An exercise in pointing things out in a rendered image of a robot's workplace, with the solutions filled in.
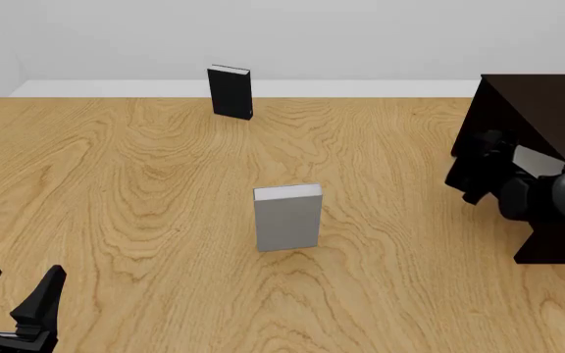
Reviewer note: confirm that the small flat plate on stalk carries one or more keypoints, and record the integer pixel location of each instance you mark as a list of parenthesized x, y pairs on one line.
[(537, 162)]

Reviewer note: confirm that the dark wooden cabinet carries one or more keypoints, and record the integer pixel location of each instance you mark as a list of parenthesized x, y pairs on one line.
[(532, 106)]

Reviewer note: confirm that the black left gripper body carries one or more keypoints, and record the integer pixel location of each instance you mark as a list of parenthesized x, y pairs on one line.
[(3, 343)]

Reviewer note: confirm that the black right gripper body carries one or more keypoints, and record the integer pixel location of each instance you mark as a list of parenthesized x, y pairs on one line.
[(492, 147)]

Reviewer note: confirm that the grey book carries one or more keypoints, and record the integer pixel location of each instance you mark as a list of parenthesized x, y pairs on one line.
[(287, 222)]

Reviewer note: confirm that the black book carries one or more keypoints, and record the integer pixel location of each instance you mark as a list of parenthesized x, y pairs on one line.
[(231, 93)]

